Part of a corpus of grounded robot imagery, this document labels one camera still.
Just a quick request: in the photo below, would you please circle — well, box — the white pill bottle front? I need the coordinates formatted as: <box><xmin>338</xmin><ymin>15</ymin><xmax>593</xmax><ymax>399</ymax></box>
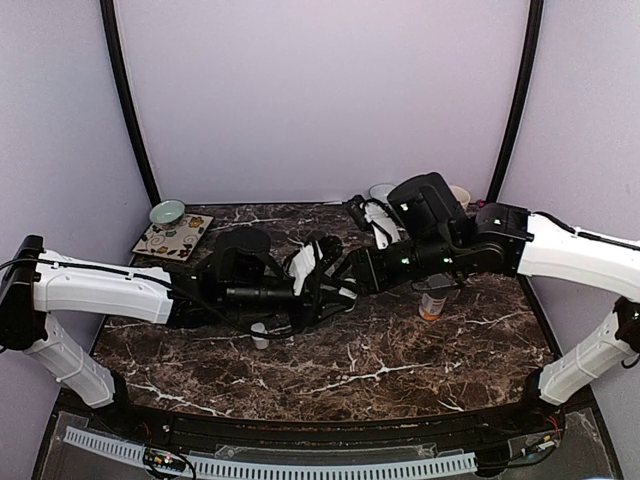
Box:
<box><xmin>251</xmin><ymin>322</ymin><xmax>270</xmax><ymax>350</ymax></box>

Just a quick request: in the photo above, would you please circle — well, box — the black frame post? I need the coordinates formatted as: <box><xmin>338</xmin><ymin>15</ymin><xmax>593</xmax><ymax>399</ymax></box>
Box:
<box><xmin>99</xmin><ymin>0</ymin><xmax>161</xmax><ymax>206</ymax></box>
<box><xmin>485</xmin><ymin>0</ymin><xmax>545</xmax><ymax>203</ymax></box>

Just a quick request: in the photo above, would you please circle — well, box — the teal bowl on plate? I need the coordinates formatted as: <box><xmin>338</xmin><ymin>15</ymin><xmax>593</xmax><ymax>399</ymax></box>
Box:
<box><xmin>149</xmin><ymin>199</ymin><xmax>186</xmax><ymax>230</ymax></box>

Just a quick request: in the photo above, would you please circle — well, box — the square floral ceramic plate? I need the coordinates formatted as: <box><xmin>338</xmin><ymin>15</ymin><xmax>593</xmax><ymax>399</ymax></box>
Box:
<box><xmin>132</xmin><ymin>214</ymin><xmax>214</xmax><ymax>262</ymax></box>

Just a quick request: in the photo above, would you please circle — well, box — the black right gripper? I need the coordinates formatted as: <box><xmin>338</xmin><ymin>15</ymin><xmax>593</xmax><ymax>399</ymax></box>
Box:
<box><xmin>333</xmin><ymin>232</ymin><xmax>461</xmax><ymax>295</ymax></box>

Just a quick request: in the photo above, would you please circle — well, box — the white slotted cable duct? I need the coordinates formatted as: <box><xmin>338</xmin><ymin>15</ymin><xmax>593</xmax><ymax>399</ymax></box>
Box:
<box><xmin>63</xmin><ymin>427</ymin><xmax>478</xmax><ymax>479</ymax></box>

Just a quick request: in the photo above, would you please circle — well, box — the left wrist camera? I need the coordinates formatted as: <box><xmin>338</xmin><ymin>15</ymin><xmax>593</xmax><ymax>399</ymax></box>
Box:
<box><xmin>284</xmin><ymin>235</ymin><xmax>343</xmax><ymax>297</ymax></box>

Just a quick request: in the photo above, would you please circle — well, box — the small teal patterned bowl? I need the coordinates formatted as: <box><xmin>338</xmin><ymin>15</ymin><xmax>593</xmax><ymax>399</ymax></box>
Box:
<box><xmin>369</xmin><ymin>183</ymin><xmax>395</xmax><ymax>202</ymax></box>

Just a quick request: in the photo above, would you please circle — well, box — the black left frame post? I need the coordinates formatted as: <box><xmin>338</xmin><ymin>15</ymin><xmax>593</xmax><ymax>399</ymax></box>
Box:
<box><xmin>99</xmin><ymin>0</ymin><xmax>161</xmax><ymax>206</ymax></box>

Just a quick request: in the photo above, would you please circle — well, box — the cream ceramic mug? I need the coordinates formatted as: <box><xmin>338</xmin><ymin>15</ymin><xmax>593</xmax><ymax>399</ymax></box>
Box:
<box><xmin>450</xmin><ymin>185</ymin><xmax>471</xmax><ymax>211</ymax></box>

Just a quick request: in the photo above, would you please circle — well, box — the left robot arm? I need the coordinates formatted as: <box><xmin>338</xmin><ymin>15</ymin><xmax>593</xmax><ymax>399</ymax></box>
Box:
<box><xmin>1</xmin><ymin>227</ymin><xmax>357</xmax><ymax>436</ymax></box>

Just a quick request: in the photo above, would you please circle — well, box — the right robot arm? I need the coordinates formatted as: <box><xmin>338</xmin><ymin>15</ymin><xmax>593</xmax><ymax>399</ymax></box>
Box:
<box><xmin>345</xmin><ymin>172</ymin><xmax>639</xmax><ymax>434</ymax></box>

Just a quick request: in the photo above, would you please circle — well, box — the orange pill bottle grey cap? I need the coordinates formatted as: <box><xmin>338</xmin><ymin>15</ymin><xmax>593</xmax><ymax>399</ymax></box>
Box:
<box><xmin>419</xmin><ymin>292</ymin><xmax>447</xmax><ymax>321</ymax></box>

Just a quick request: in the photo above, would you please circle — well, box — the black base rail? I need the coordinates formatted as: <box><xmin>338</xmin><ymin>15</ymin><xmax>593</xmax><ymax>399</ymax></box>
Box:
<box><xmin>49</xmin><ymin>384</ymin><xmax>596</xmax><ymax>451</ymax></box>

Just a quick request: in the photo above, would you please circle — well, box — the black right frame post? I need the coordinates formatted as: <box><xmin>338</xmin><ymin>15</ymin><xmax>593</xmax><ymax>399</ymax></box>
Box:
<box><xmin>485</xmin><ymin>0</ymin><xmax>545</xmax><ymax>203</ymax></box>

